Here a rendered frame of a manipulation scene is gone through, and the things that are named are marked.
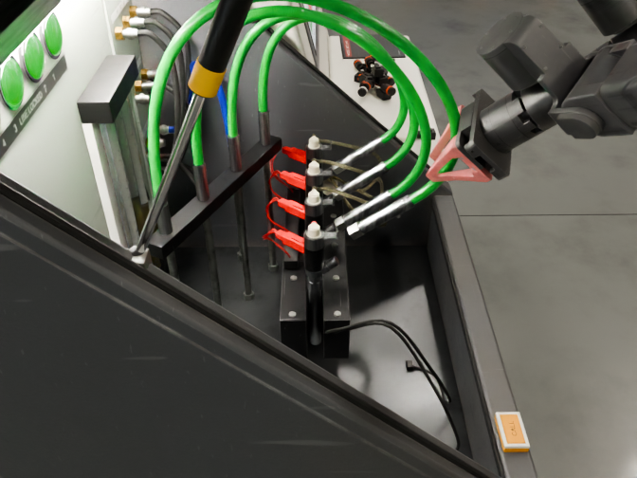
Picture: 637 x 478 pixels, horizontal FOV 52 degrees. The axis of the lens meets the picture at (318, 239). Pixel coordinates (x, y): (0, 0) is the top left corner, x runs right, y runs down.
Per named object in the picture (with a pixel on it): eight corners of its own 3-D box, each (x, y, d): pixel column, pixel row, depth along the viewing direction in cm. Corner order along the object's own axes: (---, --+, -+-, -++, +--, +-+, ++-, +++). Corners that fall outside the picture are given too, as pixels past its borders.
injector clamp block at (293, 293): (348, 389, 101) (350, 319, 92) (283, 390, 101) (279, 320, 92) (340, 251, 128) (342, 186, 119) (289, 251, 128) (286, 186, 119)
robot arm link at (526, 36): (604, 140, 62) (653, 70, 63) (530, 59, 58) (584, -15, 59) (524, 139, 74) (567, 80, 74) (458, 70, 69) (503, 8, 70)
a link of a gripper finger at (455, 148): (408, 174, 79) (468, 137, 73) (416, 136, 84) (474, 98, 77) (445, 206, 82) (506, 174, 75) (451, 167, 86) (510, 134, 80)
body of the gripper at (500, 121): (459, 150, 73) (515, 118, 68) (468, 94, 79) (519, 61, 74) (496, 184, 76) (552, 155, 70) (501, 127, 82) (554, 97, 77)
